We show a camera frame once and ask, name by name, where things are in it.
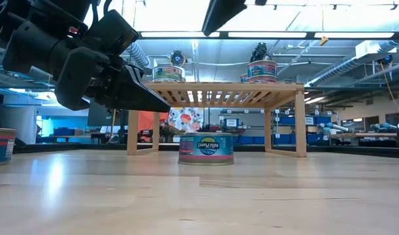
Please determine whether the dark grey monitor panel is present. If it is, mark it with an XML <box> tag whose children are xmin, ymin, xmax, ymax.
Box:
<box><xmin>87</xmin><ymin>107</ymin><xmax>130</xmax><ymax>127</ymax></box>

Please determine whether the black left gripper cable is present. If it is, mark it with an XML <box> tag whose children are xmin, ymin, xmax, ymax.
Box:
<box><xmin>90</xmin><ymin>0</ymin><xmax>114</xmax><ymax>25</ymax></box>

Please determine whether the ribbed silver duct hose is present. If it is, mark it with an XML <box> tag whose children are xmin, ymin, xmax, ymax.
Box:
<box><xmin>127</xmin><ymin>41</ymin><xmax>152</xmax><ymax>70</ymax></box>

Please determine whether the floral print poster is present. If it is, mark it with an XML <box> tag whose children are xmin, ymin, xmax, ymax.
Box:
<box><xmin>168</xmin><ymin>107</ymin><xmax>205</xmax><ymax>133</ymax></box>

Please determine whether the wooden slatted shelf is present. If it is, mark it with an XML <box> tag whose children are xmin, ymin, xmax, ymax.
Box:
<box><xmin>127</xmin><ymin>81</ymin><xmax>307</xmax><ymax>159</ymax></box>

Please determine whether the white cloth partition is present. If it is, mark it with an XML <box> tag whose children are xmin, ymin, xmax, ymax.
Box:
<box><xmin>0</xmin><ymin>104</ymin><xmax>37</xmax><ymax>144</ymax></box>

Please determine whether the silver lid green label can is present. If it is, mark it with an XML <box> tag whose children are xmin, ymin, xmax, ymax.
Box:
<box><xmin>152</xmin><ymin>65</ymin><xmax>186</xmax><ymax>82</ymax></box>

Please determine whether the round black hanging camera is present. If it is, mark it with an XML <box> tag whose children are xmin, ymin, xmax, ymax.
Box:
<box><xmin>170</xmin><ymin>50</ymin><xmax>187</xmax><ymax>68</ymax></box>

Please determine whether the silver ventilation duct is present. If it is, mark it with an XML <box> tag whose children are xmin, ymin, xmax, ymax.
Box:
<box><xmin>308</xmin><ymin>40</ymin><xmax>399</xmax><ymax>86</ymax></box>

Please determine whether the black aluminium table frame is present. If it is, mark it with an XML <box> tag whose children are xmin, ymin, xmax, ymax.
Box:
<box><xmin>12</xmin><ymin>142</ymin><xmax>399</xmax><ymax>160</ymax></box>

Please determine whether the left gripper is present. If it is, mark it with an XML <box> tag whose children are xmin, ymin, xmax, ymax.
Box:
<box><xmin>1</xmin><ymin>20</ymin><xmax>145</xmax><ymax>112</ymax></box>

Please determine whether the yellow vertical strap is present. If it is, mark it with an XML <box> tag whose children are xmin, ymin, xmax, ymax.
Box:
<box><xmin>110</xmin><ymin>109</ymin><xmax>118</xmax><ymax>135</ymax></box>

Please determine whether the yellow hanging cable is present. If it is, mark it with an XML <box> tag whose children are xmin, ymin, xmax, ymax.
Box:
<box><xmin>380</xmin><ymin>61</ymin><xmax>399</xmax><ymax>121</ymax></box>

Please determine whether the person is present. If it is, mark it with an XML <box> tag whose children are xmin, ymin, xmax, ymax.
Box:
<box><xmin>159</xmin><ymin>119</ymin><xmax>187</xmax><ymax>144</ymax></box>

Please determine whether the white blue cylinder device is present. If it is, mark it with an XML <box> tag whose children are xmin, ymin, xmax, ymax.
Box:
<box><xmin>318</xmin><ymin>121</ymin><xmax>350</xmax><ymax>133</ymax></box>

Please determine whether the orange red partition panel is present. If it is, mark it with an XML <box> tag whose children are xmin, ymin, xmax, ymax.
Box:
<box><xmin>137</xmin><ymin>110</ymin><xmax>170</xmax><ymax>131</ymax></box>

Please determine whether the wooden workbench top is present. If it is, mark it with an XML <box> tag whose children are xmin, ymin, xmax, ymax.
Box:
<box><xmin>329</xmin><ymin>132</ymin><xmax>398</xmax><ymax>139</ymax></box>

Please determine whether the small white screen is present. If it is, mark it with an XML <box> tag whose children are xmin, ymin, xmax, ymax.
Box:
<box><xmin>224</xmin><ymin>117</ymin><xmax>240</xmax><ymax>129</ymax></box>

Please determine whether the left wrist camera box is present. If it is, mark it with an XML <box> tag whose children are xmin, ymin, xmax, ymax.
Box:
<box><xmin>83</xmin><ymin>8</ymin><xmax>140</xmax><ymax>55</ymax></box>

